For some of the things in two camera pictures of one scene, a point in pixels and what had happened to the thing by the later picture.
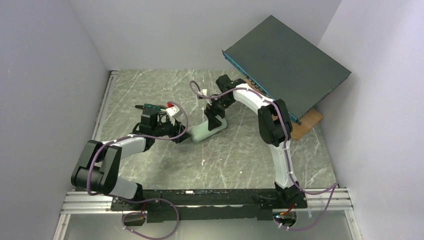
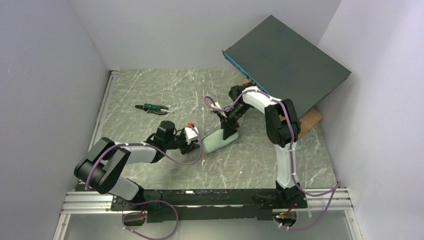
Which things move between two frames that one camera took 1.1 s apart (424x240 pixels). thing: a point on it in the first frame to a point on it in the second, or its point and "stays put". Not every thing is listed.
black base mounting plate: x=163 y=206 stays put
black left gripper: x=180 y=135 to x=183 y=143
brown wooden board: x=311 y=118 stays put
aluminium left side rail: x=111 y=80 stays put
